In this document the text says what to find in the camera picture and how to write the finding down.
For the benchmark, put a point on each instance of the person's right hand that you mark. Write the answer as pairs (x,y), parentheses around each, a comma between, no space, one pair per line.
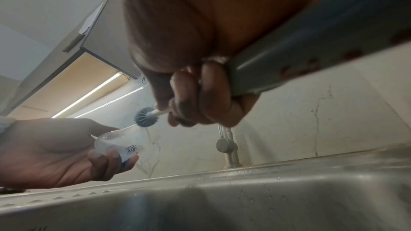
(192,22)

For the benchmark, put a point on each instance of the person's left hand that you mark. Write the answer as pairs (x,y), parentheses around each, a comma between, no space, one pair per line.
(45,154)

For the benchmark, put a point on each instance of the clear glass bottle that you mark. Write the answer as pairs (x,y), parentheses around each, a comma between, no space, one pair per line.
(128,141)

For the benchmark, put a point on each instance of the white bottle brush grey head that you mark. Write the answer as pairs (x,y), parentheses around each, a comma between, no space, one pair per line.
(144,116)

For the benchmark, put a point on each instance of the under-cabinet light strip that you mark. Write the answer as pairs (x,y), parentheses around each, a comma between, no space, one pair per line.
(93,93)

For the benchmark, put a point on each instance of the steel kitchen faucet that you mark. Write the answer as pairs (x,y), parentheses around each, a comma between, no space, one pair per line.
(228,148)

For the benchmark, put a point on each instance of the stainless steel sink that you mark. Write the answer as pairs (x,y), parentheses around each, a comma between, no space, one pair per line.
(224,197)

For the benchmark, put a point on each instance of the grey wall cabinet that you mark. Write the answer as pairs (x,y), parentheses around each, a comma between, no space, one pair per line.
(80,72)

